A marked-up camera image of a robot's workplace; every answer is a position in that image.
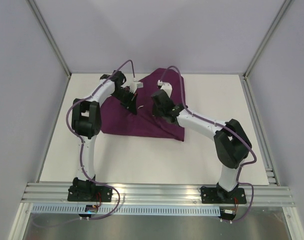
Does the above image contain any purple cloth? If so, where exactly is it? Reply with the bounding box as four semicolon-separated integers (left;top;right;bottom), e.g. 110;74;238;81
100;68;185;142

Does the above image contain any right aluminium side rail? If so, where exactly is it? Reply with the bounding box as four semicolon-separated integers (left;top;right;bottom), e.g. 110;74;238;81
239;74;280;187

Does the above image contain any left aluminium frame post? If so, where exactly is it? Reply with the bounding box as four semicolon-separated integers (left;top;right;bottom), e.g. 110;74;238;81
26;0;71;79

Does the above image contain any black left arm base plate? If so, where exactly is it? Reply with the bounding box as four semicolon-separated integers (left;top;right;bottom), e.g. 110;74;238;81
67;178;112;203

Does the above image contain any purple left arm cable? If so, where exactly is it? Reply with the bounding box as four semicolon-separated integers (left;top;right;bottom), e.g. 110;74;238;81
65;59;136;227

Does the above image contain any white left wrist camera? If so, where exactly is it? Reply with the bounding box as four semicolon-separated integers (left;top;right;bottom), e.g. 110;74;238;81
129;78;144;93

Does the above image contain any aluminium front frame rail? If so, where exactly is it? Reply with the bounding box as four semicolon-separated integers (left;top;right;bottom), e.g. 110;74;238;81
21;181;296;207

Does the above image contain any right aluminium frame post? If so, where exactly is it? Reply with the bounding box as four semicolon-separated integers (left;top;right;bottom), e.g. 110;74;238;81
243;0;294;80

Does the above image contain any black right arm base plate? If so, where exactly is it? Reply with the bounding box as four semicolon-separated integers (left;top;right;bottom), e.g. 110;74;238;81
200;186;247;205

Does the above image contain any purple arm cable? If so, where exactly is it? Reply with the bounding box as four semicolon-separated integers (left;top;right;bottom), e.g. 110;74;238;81
160;65;257;225
65;59;136;227

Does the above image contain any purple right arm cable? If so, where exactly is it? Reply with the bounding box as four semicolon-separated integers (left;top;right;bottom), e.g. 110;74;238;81
160;65;257;225

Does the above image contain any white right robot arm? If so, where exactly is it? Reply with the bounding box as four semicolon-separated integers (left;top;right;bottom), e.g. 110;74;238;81
151;89;252;203

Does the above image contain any aluminium frame post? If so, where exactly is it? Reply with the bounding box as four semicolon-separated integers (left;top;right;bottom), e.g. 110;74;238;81
243;0;294;80
26;0;71;79

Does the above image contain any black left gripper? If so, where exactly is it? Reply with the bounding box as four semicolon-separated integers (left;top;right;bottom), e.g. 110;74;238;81
111;88;138;115

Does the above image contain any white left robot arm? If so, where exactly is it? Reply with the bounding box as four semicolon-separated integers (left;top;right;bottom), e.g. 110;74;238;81
66;70;143;181

